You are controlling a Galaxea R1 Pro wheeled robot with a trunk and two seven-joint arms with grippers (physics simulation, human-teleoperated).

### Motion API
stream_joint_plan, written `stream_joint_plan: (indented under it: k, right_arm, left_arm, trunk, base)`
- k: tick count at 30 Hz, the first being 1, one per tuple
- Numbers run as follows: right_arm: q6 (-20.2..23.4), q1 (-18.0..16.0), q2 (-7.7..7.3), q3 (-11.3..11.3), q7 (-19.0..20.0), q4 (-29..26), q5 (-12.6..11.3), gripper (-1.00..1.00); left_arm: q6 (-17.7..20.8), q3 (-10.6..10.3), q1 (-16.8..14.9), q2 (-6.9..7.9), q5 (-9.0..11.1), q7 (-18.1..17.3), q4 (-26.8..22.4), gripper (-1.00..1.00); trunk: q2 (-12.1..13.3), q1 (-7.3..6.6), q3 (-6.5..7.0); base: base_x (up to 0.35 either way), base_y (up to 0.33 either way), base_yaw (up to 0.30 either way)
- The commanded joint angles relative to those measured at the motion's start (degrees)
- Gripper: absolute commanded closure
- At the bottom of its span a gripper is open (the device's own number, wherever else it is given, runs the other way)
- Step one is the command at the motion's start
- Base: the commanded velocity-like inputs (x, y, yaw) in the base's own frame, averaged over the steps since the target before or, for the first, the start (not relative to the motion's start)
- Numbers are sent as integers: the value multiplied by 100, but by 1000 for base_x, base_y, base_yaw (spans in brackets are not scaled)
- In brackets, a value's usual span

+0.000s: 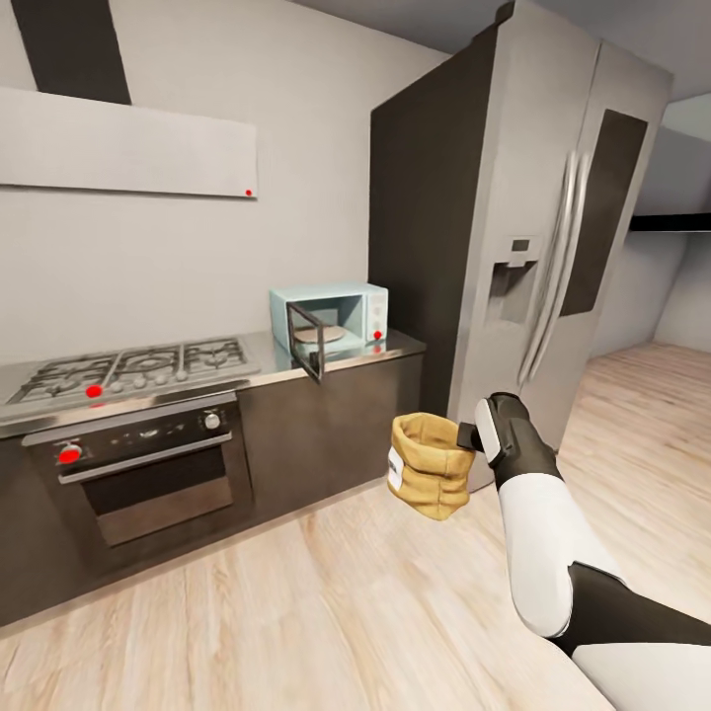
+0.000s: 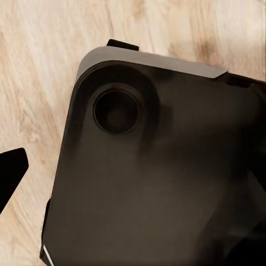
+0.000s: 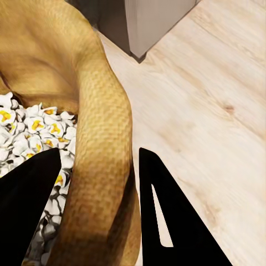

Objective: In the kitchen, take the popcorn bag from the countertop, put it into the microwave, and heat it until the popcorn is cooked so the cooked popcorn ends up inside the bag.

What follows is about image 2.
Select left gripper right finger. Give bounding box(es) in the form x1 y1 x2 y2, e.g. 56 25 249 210
248 147 266 192

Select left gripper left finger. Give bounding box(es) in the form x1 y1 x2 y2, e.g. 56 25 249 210
0 147 29 213

